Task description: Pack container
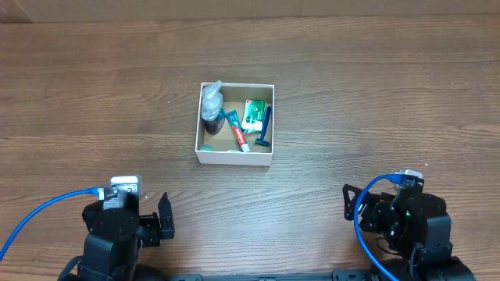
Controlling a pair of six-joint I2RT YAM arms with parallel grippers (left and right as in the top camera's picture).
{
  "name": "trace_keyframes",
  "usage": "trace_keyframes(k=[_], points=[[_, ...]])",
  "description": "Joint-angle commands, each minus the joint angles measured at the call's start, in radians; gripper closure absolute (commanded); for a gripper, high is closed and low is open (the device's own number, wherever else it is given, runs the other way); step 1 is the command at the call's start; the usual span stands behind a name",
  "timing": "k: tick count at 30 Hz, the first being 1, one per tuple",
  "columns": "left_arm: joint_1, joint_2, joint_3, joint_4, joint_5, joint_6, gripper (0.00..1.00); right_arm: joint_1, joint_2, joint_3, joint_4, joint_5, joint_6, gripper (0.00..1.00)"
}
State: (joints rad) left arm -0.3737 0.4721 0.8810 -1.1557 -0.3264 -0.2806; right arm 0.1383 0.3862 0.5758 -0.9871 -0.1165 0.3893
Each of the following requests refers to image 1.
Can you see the Colgate toothpaste tube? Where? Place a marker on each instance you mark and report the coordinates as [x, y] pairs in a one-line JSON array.
[[233, 120]]

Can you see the green soap bar packet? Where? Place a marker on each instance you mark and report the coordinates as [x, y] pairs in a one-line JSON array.
[[254, 115]]

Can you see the green white toothbrush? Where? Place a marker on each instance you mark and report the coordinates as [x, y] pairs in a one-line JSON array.
[[207, 147]]

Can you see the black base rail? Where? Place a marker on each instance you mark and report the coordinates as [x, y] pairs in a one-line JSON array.
[[336, 275]]

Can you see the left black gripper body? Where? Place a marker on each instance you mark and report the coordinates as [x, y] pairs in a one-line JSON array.
[[148, 233]]

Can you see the clear pump soap bottle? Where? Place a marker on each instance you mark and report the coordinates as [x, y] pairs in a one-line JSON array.
[[213, 115]]

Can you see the white cardboard box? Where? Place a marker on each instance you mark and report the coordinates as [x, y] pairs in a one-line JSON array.
[[234, 97]]

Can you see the blue disposable razor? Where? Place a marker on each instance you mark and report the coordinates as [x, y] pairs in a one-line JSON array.
[[261, 140]]

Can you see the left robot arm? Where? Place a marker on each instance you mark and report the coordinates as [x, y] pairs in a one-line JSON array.
[[109, 261]]

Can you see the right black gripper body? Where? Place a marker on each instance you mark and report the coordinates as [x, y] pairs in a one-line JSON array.
[[382, 222]]

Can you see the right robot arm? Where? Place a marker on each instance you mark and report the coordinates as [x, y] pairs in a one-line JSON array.
[[416, 227]]

